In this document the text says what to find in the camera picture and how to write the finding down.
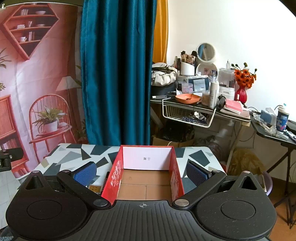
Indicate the clear cosmetics organizer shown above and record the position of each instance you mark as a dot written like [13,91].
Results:
[225,77]

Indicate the pink printed wall tapestry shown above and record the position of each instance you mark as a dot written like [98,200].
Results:
[46,69]

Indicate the blue cosmetics box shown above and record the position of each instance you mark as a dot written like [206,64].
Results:
[198,83]

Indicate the yellow curtain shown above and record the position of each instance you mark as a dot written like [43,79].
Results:
[160,34]

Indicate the pink book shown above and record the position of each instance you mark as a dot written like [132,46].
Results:
[233,105]

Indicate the orange flower bouquet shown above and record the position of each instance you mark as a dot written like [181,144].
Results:
[244,77]

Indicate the black side table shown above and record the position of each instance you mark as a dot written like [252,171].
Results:
[277,138]

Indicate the small clear bottle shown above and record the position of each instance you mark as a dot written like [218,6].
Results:
[228,64]

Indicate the blue white patterned pouch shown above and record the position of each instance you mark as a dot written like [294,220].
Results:
[192,119]

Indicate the teal curtain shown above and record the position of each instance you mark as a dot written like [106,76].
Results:
[115,69]

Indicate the grey dressing table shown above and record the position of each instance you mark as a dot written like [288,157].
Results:
[226,120]

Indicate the blue paper cup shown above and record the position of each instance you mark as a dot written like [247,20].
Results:
[282,120]

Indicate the clear pink jar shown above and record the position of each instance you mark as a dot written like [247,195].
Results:
[187,87]

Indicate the grey white bag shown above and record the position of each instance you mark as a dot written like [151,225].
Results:
[161,77]

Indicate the blue tissue box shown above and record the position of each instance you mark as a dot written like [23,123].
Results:
[268,117]

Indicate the gold card case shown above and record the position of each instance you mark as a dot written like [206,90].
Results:
[96,188]

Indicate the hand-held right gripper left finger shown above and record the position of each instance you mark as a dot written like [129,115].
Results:
[84,172]

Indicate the tall white bottle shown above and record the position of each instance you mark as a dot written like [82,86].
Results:
[214,95]

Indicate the orange bowl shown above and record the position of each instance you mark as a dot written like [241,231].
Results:
[185,98]

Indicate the orange furry cushion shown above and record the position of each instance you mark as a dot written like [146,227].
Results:
[245,160]

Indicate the white brush holder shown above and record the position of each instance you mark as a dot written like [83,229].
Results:
[187,68]

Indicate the black tube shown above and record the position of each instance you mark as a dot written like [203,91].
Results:
[159,96]

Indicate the red cardboard box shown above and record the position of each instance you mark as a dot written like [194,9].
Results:
[115,176]

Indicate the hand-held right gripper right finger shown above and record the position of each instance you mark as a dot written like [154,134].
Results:
[196,172]

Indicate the black bag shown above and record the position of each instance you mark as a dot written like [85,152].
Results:
[161,90]

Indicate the round white vanity mirror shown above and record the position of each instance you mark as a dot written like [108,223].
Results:
[205,52]

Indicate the purple stool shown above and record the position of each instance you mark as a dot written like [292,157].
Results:
[268,183]

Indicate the pink checkered black pen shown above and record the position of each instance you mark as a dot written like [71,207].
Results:
[107,180]

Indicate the geometric patterned tablecloth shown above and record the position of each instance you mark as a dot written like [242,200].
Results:
[69,155]

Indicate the red vase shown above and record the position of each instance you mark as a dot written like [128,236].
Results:
[241,95]

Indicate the bunch of makeup brushes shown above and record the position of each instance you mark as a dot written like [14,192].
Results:
[188,56]

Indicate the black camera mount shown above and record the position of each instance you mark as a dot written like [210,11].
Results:
[11,154]

